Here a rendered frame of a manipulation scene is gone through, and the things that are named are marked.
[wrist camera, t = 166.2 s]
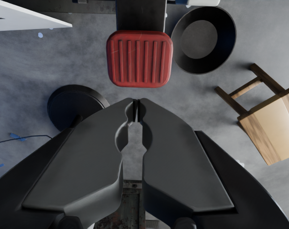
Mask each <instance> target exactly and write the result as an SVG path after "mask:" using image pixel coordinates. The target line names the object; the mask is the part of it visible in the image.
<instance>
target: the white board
mask: <svg viewBox="0 0 289 229"><path fill-rule="evenodd" d="M65 27H72V24H69V23H66V22H64V21H61V20H57V19H54V18H51V17H49V16H46V15H43V14H40V13H37V12H34V11H31V10H28V9H25V8H22V7H19V6H16V5H13V4H10V3H7V2H4V1H1V0H0V31H5V30H31V29H48V28H65Z"/></svg>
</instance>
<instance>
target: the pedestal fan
mask: <svg viewBox="0 0 289 229"><path fill-rule="evenodd" d="M108 106H110V105H109V103H108V102H107V100H106V99H105V98H104V97H103V96H102V95H101V94H100V93H98V92H97V91H95V90H93V89H91V88H89V87H86V86H83V85H66V86H63V87H60V88H58V89H57V90H55V91H54V92H53V93H52V94H51V96H50V97H49V99H48V102H47V113H48V116H49V118H50V120H51V122H52V123H53V125H54V126H55V127H56V128H57V129H58V130H59V131H60V132H61V131H63V130H64V129H65V128H74V127H75V126H77V125H78V124H79V123H81V122H82V121H83V120H84V119H86V118H87V117H89V116H91V115H92V114H94V113H96V112H98V111H100V110H102V109H104V108H106V107H108ZM37 136H47V137H49V138H51V137H50V136H48V135H33V136H27V137H22V138H28V137H37ZM22 138H16V139H22ZM51 139H52V138H51ZM10 140H15V139H10ZM10 140H5V141H1V142H6V141H10ZM1 142H0V143H1Z"/></svg>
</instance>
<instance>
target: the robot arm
mask: <svg viewBox="0 0 289 229"><path fill-rule="evenodd" d="M136 114H137V122H140V124H141V125H142V144H143V146H144V147H145V148H146V149H147V151H146V153H145V154H144V155H143V159H142V205H143V207H144V209H145V210H146V211H147V212H148V213H149V214H151V215H153V216H154V217H156V218H157V219H159V220H160V221H162V222H164V223H165V224H167V225H168V226H169V227H170V228H171V229H289V218H288V217H287V215H286V214H285V212H284V211H283V210H282V209H281V207H280V206H279V205H278V203H277V202H276V201H275V200H274V198H273V197H272V196H271V195H270V193H269V192H268V191H267V190H266V189H265V188H264V187H263V186H262V185H261V184H260V183H259V182H258V181H257V180H256V179H255V178H254V177H253V176H252V175H251V174H250V173H249V172H248V171H247V170H246V169H245V168H244V167H243V166H242V165H240V164H239V163H238V162H237V161H236V160H235V159H234V158H232V157H231V156H230V155H229V154H228V153H227V152H226V151H224V150H223V149H222V148H221V147H220V146H219V145H218V144H216V143H215V142H214V141H213V140H212V139H211V138H210V137H208V136H207V135H206V134H205V133H204V132H203V131H202V130H197V131H195V130H194V129H193V128H192V127H191V126H190V125H189V124H187V123H186V122H185V121H184V120H183V119H181V118H180V117H178V116H177V115H175V114H174V113H172V112H171V111H169V110H167V109H165V108H163V107H161V106H159V105H158V104H156V103H154V102H152V101H150V100H149V99H147V98H141V99H133V98H125V99H123V100H121V101H119V102H117V103H115V104H113V105H110V106H108V107H106V108H104V109H102V110H100V111H98V112H96V113H94V114H92V115H91V116H89V117H87V118H86V119H84V120H83V121H82V122H81V123H79V124H78V125H77V126H75V127H74V128H65V129H64V130H63V131H61V132H60V133H59V134H57V135H56V136H55V137H53V138H52V139H50V140H49V141H48V142H46V143H45V144H44V145H42V146H41V147H40V148H38V149H37V150H36V151H34V152H33V153H31V154H30V155H29V156H27V157H26V158H24V159H23V160H22V161H21V162H19V163H18V164H17V165H15V166H14V167H13V168H11V169H10V170H9V171H7V172H6V173H5V174H4V175H2V176H1V177H0V229H93V227H94V224H95V222H97V221H99V220H101V219H102V218H104V217H106V216H108V215H110V214H111V213H113V212H115V211H116V210H117V209H118V208H119V206H120V204H121V198H122V190H123V165H122V154H121V151H122V150H123V148H124V147H125V146H126V145H127V144H128V128H129V126H130V125H131V124H132V123H133V122H135V121H136Z"/></svg>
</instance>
